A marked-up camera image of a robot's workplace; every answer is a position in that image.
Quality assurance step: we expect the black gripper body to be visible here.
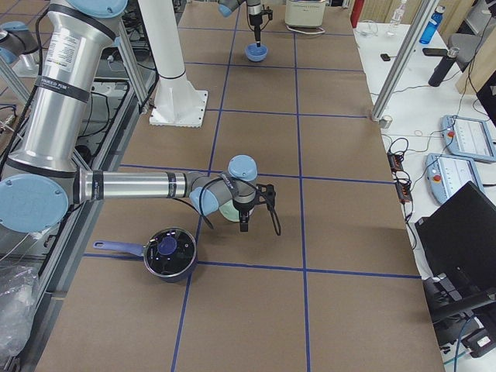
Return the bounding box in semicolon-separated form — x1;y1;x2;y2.
234;201;254;223
250;14;262;34

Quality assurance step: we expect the green bowl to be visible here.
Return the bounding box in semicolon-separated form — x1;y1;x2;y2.
219;200;239;222

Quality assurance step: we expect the black water bottle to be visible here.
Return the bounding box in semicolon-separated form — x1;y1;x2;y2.
428;47;460;87

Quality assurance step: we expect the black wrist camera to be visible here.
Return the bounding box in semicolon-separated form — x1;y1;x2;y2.
257;184;276;207
261;7;274;21

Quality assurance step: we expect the white camera stand column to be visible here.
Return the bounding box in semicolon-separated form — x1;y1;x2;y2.
139;0;208;128

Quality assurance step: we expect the far blue teach pendant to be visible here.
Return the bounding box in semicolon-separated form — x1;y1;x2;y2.
441;115;495;163

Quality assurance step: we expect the aluminium frame post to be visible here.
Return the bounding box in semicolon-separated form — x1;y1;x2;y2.
370;0;439;129

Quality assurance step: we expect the black laptop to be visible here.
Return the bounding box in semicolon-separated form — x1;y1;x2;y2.
415;181;495;290

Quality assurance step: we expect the clear plastic bag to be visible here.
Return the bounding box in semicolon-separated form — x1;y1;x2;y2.
1;266;40;360

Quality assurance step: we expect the silver white toaster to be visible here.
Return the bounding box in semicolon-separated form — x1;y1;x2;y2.
284;0;326;35

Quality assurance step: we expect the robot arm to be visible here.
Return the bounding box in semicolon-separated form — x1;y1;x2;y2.
1;1;257;233
217;0;263;47

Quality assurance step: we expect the near blue teach pendant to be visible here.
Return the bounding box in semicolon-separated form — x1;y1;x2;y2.
425;153;484;205

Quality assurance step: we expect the blue water bottle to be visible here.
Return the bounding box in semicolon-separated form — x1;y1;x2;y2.
419;5;446;45

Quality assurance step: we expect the blue teach pendant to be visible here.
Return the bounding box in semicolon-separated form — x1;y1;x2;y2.
425;153;484;205
441;115;495;163

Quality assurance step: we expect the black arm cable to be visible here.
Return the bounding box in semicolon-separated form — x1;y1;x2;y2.
188;176;282;237

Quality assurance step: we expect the blue bowl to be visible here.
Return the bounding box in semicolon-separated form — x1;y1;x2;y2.
244;43;268;62

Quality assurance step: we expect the dark blue saucepan with lid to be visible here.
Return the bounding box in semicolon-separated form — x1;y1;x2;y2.
93;227;198;283

